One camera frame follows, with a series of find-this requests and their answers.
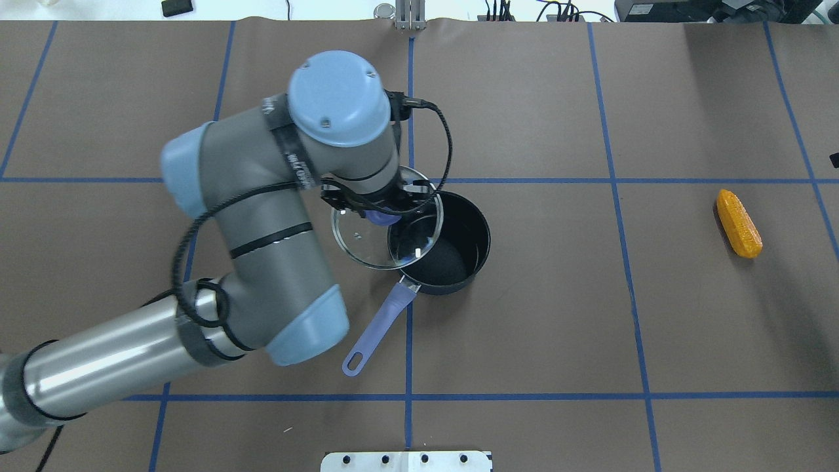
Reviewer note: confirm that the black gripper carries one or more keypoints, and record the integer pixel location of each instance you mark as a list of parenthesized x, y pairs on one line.
[(383, 198)]

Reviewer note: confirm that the glass pot lid blue knob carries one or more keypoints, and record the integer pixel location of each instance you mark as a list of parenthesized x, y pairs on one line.
[(382, 241)]

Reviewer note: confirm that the yellow corn cob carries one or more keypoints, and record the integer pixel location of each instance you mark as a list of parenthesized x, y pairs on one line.
[(740, 231)]

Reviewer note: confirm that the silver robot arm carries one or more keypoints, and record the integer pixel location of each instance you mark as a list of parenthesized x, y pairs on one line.
[(249, 273)]

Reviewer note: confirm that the dark blue saucepan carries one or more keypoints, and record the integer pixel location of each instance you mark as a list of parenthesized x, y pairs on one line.
[(454, 261)]

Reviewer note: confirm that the small black square pad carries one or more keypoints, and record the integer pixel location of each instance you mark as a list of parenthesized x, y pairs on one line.
[(173, 8)]

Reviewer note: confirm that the aluminium frame post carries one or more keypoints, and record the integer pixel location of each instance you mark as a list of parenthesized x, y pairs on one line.
[(410, 15)]

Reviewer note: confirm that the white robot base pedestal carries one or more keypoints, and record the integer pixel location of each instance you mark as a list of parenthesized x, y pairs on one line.
[(438, 460)]

